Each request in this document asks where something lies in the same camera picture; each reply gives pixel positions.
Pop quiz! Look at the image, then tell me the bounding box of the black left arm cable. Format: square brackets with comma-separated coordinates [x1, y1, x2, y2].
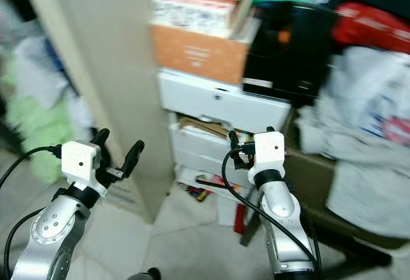
[0, 145, 65, 280]

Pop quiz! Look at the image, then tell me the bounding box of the black rectangular case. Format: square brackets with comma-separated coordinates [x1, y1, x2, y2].
[240, 1, 340, 108]

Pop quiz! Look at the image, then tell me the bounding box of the light green frilly dress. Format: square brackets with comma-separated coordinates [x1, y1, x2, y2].
[3, 56, 66, 185]

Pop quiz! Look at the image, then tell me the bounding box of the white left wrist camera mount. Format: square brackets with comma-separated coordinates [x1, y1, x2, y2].
[61, 141, 101, 194]

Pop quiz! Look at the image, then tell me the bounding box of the red bag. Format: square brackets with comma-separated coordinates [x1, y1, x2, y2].
[333, 1, 410, 53]

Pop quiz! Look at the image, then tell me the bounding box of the white drawer unit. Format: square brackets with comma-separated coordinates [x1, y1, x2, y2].
[157, 69, 292, 204]

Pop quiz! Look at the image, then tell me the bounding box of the dark brown wooden furniture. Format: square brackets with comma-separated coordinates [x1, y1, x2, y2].
[240, 145, 410, 268]

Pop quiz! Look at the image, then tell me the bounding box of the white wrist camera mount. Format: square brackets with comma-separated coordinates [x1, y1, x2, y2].
[61, 141, 101, 194]
[250, 131, 287, 179]

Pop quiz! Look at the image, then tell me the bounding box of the grey-white cloth pile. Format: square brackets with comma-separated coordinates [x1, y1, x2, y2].
[295, 46, 410, 239]

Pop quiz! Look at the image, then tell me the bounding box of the orange cardboard box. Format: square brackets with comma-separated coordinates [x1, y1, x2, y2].
[151, 24, 250, 85]

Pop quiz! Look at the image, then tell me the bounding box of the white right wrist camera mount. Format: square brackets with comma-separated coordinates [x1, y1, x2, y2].
[250, 131, 287, 179]

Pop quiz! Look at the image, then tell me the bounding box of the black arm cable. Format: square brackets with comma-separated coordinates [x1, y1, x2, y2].
[0, 145, 65, 280]
[221, 152, 321, 268]

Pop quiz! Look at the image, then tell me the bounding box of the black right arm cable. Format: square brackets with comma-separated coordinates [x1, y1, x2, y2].
[221, 152, 321, 268]

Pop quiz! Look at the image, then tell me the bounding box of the grey left robot leg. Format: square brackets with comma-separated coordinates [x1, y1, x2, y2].
[128, 267, 162, 280]

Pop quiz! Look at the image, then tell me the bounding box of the white patterned box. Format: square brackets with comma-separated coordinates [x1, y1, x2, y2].
[152, 0, 241, 37]

